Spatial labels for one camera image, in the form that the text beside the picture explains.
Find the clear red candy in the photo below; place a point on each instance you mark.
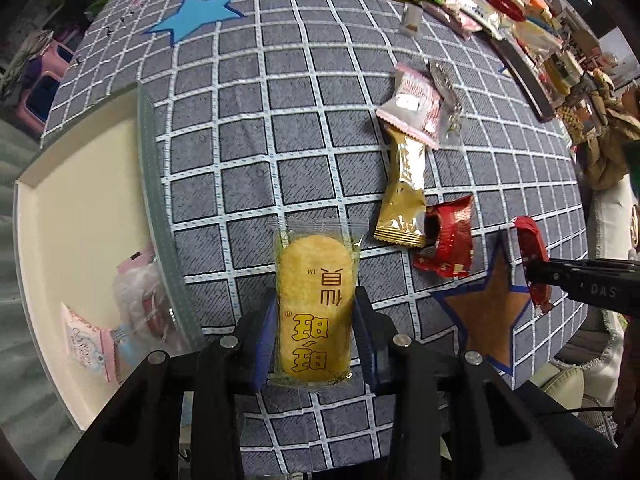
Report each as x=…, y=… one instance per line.
x=142, y=302

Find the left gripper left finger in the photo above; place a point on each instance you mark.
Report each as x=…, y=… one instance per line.
x=136, y=435

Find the small red snack packet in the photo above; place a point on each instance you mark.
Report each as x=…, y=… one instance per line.
x=449, y=247

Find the pink plastic stool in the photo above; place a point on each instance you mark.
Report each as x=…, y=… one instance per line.
x=42, y=77

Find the cream cardboard box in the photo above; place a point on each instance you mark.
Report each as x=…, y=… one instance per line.
x=90, y=199

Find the clear brown bar packet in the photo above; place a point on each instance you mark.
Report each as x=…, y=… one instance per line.
x=449, y=121

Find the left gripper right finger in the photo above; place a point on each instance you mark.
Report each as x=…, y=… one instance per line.
x=455, y=418

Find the white bread snack bag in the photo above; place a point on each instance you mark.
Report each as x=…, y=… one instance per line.
x=489, y=19

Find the grey checked tablecloth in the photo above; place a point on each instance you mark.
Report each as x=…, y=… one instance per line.
x=265, y=114

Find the light blue snack packet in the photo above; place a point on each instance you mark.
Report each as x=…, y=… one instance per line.
x=131, y=348

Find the pink white snack packet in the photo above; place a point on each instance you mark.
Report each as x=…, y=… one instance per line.
x=414, y=106

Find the pink mochi snack bag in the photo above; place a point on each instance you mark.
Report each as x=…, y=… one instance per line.
x=457, y=21

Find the pink small snack packet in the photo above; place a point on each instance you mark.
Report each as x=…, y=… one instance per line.
x=90, y=346

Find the black red lacquer tray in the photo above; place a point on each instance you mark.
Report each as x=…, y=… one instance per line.
x=525, y=78

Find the gold snack packet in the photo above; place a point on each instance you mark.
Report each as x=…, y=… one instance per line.
x=401, y=216

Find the clear grey stick packet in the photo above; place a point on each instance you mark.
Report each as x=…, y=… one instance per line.
x=411, y=19

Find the yellow rice cracker packet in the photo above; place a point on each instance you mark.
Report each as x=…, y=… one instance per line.
x=316, y=276

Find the long red snack bar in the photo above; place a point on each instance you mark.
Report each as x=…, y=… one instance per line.
x=533, y=249

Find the red bowl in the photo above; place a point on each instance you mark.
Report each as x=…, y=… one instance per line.
x=508, y=8

